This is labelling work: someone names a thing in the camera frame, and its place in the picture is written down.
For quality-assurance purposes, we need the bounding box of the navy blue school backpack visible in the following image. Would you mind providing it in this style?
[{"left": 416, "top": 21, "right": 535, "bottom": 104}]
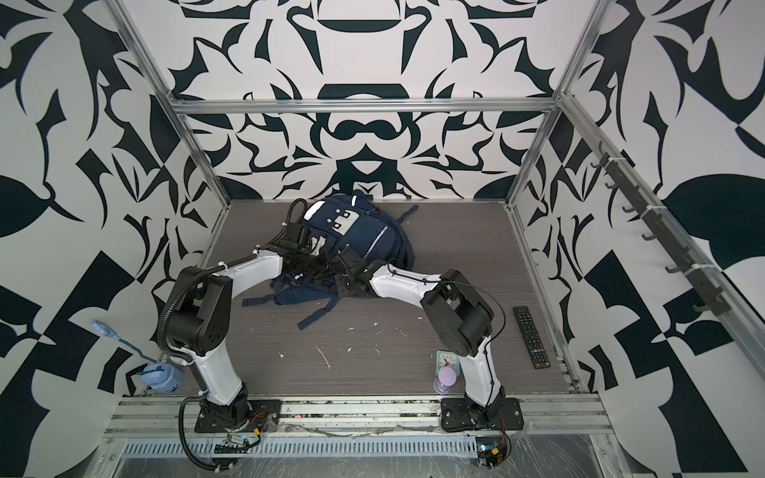
[{"left": 242, "top": 191, "right": 418, "bottom": 331}]

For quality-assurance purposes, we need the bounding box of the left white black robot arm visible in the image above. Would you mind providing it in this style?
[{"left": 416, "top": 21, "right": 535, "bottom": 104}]
[{"left": 157, "top": 223, "right": 326, "bottom": 427}]

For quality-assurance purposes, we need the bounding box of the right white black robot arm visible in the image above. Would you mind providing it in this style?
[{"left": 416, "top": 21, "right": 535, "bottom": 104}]
[{"left": 333, "top": 247, "right": 505, "bottom": 422}]

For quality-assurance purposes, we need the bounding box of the small green square clock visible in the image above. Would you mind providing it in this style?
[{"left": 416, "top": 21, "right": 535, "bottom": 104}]
[{"left": 435, "top": 350, "right": 460, "bottom": 376}]

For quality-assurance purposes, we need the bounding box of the purple cylindrical container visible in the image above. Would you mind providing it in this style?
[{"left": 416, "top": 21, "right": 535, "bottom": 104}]
[{"left": 432, "top": 364, "right": 457, "bottom": 396}]

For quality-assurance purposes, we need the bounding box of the black remote control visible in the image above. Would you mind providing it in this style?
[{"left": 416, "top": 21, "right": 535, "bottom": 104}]
[{"left": 513, "top": 306, "right": 551, "bottom": 370}]

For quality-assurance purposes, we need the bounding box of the small green circuit board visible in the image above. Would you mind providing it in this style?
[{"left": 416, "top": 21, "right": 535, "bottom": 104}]
[{"left": 476, "top": 435, "right": 512, "bottom": 469}]

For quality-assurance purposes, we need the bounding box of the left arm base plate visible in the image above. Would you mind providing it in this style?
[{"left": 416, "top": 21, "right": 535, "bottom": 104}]
[{"left": 194, "top": 398, "right": 282, "bottom": 433}]

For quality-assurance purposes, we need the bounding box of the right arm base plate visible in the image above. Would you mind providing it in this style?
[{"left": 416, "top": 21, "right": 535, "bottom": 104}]
[{"left": 440, "top": 398, "right": 525, "bottom": 432}]

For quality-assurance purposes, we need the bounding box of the left black corrugated cable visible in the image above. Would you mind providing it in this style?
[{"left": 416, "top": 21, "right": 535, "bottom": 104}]
[{"left": 176, "top": 395, "right": 252, "bottom": 472}]

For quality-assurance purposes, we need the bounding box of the aluminium frame rail base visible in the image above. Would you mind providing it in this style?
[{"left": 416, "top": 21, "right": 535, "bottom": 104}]
[{"left": 86, "top": 394, "right": 631, "bottom": 477}]

